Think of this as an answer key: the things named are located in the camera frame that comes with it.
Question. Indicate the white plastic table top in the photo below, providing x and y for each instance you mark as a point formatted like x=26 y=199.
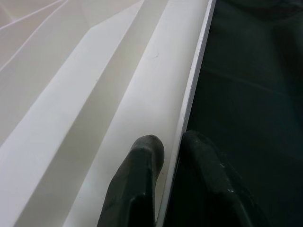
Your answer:
x=71 y=94

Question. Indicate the black table cloth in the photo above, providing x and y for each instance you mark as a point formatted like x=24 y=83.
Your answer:
x=248 y=82

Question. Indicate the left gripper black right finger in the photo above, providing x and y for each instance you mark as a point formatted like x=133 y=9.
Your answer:
x=213 y=189

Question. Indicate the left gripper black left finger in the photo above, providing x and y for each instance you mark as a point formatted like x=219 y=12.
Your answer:
x=132 y=189

